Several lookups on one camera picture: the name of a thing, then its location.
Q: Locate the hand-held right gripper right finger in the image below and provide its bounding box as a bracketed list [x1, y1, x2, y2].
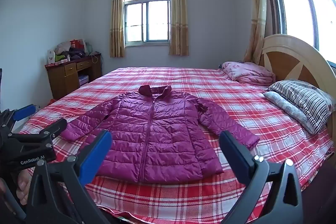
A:
[219, 130, 305, 224]

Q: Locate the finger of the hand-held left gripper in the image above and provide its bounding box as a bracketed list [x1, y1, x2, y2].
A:
[12, 105, 37, 122]
[8, 118, 68, 147]

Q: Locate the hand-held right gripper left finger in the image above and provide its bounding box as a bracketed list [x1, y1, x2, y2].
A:
[26, 130, 113, 224]

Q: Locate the purple puffer jacket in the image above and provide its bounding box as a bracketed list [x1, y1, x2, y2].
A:
[61, 84, 260, 184]

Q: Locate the dark clothes pile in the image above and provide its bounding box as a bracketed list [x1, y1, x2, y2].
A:
[67, 49, 87, 60]

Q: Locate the person's left hand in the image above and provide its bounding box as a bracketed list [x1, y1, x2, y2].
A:
[16, 170, 33, 206]

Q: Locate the brown wooden desk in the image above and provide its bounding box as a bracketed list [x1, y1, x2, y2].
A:
[45, 53, 103, 101]

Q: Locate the red plaid bed sheet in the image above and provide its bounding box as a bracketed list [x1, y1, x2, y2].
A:
[20, 67, 334, 223]

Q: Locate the white printed carton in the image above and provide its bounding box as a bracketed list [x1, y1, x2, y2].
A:
[47, 49, 57, 65]

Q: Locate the grey floral pillow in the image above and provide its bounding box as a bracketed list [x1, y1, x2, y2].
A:
[263, 91, 315, 135]

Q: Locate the white plastic bag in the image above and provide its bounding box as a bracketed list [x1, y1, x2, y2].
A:
[55, 42, 71, 54]

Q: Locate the red gift bag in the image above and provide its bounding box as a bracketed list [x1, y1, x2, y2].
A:
[70, 39, 86, 52]

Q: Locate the pink folded quilt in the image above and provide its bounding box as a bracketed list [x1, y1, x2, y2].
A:
[220, 61, 276, 86]

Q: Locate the striped pillow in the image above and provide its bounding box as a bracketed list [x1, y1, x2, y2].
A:
[265, 79, 336, 134]

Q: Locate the wooden bed headboard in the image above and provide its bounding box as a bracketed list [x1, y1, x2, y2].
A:
[259, 34, 336, 119]

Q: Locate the beige patterned curtain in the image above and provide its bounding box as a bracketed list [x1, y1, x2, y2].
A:
[243, 0, 266, 63]
[109, 0, 126, 58]
[169, 0, 189, 56]

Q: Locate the small sliding window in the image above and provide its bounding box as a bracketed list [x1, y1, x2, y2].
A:
[123, 0, 172, 46]

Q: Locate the large brown-framed window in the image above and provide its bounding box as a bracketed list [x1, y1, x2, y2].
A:
[262, 0, 336, 62]

